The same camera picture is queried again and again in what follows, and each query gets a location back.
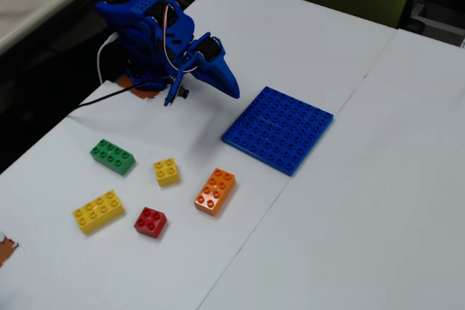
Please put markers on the red 2x2 block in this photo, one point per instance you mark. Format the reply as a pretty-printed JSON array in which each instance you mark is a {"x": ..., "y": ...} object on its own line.
[{"x": 150, "y": 223}]

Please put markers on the green 2x4 block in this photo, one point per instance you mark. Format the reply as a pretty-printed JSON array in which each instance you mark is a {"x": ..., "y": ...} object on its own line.
[{"x": 112, "y": 157}]

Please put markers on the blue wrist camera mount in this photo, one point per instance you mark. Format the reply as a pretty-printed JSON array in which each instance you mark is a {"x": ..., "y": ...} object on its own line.
[{"x": 177, "y": 92}]

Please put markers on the yellow 2x2 block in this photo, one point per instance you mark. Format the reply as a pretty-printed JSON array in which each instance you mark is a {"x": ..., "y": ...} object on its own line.
[{"x": 166, "y": 172}]

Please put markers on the grey shelf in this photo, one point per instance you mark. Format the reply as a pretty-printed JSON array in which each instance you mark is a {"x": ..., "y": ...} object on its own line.
[{"x": 436, "y": 21}]

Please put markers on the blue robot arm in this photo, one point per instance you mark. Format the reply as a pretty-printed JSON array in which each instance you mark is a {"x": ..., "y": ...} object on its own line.
[{"x": 145, "y": 8}]

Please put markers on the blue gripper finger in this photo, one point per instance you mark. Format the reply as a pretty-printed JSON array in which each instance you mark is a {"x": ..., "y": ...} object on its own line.
[{"x": 225, "y": 79}]

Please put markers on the orange 2x4 block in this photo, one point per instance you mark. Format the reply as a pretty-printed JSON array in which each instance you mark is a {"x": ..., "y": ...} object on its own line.
[{"x": 215, "y": 192}]

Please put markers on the blue 8x8 baseplate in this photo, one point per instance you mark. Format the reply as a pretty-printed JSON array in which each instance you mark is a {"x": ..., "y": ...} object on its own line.
[{"x": 278, "y": 130}]

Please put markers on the yellow 2x4 block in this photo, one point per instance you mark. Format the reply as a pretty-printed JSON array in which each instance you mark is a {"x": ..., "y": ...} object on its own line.
[{"x": 99, "y": 212}]

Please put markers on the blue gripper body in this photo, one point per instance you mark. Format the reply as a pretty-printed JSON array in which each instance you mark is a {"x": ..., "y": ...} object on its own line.
[{"x": 217, "y": 69}]

